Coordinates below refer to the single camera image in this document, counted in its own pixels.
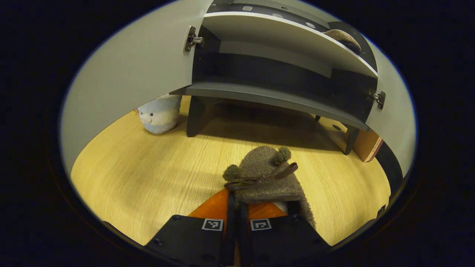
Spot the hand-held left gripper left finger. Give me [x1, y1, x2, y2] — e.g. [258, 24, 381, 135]
[145, 188, 236, 267]

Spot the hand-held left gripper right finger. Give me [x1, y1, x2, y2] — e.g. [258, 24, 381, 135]
[237, 200, 331, 267]

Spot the brown fuzzy shoe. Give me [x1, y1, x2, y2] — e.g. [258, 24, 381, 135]
[322, 29, 361, 52]
[223, 146, 316, 228]

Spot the white shoe cabinet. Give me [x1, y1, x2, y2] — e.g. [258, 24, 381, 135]
[171, 0, 379, 154]

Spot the white shoe cabinet door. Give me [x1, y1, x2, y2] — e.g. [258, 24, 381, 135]
[60, 0, 214, 175]
[366, 35, 416, 177]

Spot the pale blue plush toy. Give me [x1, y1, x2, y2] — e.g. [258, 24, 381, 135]
[137, 94, 182, 135]

